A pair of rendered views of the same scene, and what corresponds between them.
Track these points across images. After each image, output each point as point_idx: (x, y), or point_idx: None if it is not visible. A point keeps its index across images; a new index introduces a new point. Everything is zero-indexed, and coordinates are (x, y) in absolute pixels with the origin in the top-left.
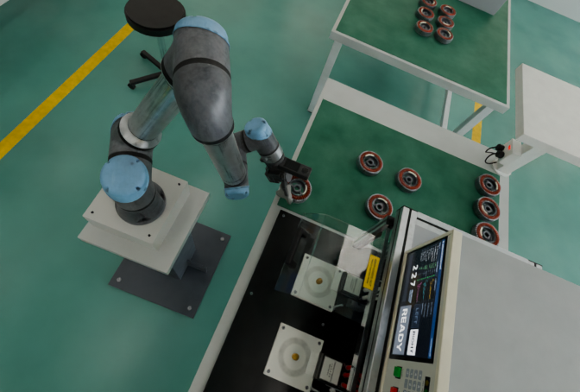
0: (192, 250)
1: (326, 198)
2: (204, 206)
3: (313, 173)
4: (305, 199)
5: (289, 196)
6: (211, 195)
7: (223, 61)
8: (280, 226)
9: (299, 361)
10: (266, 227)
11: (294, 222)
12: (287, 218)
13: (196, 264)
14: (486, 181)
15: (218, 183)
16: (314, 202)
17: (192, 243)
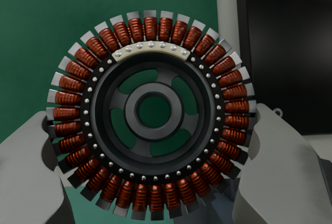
0: (216, 200)
1: None
2: (148, 213)
3: (11, 68)
4: (210, 31)
5: (295, 140)
6: (129, 213)
7: None
8: (326, 104)
9: None
10: (330, 155)
11: (279, 57)
12: (280, 91)
13: (232, 187)
14: None
15: (108, 214)
16: (142, 18)
17: (220, 213)
